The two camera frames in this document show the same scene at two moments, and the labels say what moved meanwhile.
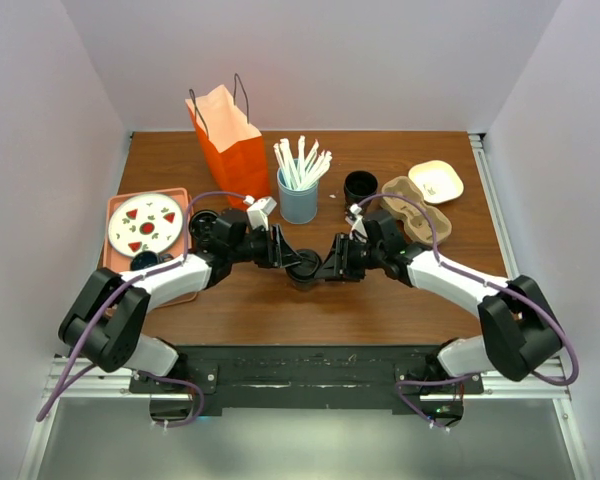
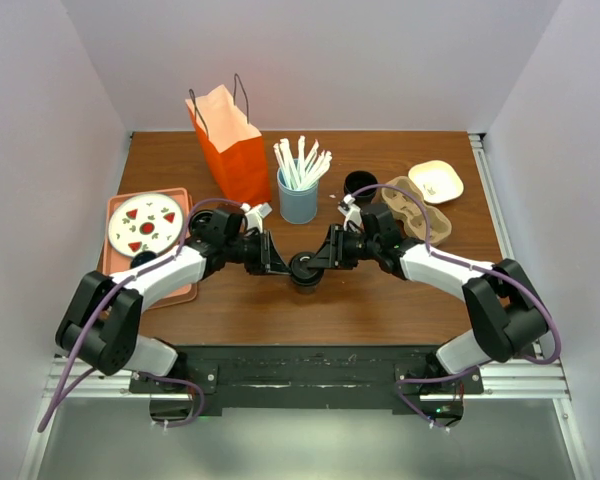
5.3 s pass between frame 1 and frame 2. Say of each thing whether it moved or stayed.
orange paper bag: stayed
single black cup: stayed
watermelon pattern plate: stayed
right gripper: moved
